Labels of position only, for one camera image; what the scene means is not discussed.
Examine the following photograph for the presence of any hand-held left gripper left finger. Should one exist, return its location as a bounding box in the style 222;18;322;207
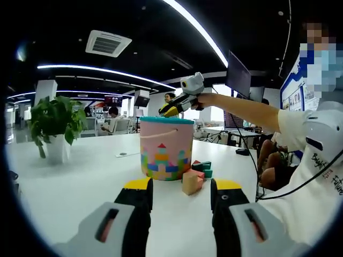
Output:
53;177;154;257

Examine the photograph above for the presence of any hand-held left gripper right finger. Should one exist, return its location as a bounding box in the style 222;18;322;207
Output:
210;178;309;257

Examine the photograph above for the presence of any pink toy storage bucket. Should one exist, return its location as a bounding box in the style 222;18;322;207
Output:
139;116;195;182

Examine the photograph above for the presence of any person's right hand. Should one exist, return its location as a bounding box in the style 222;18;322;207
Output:
191;93;215;111

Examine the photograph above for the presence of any hanging dark screen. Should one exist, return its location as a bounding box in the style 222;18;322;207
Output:
133;96;151;107

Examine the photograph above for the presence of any large dark monitor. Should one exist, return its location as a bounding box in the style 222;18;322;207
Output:
226;50;252;100

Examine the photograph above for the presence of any long ceiling light strip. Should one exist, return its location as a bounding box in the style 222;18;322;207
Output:
162;0;229;68
36;64;177;90

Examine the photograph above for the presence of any open laptop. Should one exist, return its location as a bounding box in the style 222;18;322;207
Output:
223;111;244;129

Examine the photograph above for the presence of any white office chair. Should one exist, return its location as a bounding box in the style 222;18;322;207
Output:
115;119;131;134
84;117;99;136

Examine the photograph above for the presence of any white table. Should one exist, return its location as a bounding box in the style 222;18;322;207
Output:
5;132;259;257

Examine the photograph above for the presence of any hanging red-lit screen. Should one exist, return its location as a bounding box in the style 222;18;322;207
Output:
103;96;123;107

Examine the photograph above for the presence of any small dark monitor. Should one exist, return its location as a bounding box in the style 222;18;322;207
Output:
249;86;265;102

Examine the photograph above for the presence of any person's white shirt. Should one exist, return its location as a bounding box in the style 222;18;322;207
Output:
257;109;343;246

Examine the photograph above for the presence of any ceiling air conditioner vent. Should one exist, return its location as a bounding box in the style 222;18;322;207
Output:
85;29;133;58

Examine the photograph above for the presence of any green potted plant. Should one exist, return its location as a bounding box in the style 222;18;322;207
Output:
28;95;88;164

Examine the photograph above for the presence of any white chest-worn device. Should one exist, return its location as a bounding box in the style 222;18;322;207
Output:
305;100;343;161

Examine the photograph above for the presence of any black device cable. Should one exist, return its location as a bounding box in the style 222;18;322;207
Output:
256;152;343;201

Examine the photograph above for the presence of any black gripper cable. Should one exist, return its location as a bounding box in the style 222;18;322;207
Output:
227;112;262;188

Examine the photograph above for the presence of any blue-framed wall poster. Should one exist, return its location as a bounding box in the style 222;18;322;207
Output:
279;66;319;112

